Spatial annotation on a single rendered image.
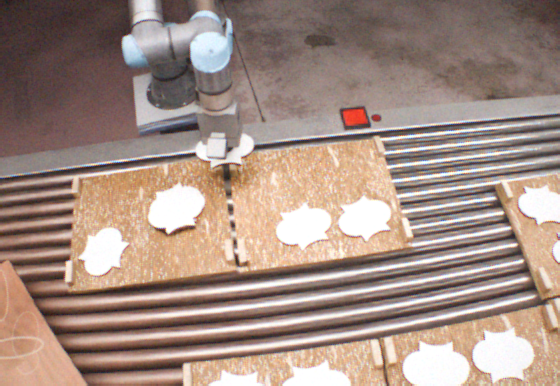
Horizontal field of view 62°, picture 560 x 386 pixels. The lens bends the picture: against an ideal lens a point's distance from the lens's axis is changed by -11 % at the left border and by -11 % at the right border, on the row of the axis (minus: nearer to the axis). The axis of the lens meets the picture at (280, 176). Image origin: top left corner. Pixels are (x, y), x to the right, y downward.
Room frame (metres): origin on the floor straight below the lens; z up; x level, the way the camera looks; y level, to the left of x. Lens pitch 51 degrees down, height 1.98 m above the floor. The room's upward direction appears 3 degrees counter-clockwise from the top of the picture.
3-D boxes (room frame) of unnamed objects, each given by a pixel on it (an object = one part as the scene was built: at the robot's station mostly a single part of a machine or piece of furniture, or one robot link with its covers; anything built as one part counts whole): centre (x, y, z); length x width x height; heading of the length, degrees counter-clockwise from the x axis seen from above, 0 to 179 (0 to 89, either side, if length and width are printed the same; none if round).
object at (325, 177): (0.76, -0.09, 0.93); 0.41 x 0.35 x 0.02; 96
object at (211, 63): (0.82, 0.13, 1.33); 0.09 x 0.08 x 0.11; 10
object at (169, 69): (1.25, 0.32, 1.06); 0.13 x 0.12 x 0.14; 100
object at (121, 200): (0.72, 0.34, 0.93); 0.41 x 0.35 x 0.02; 98
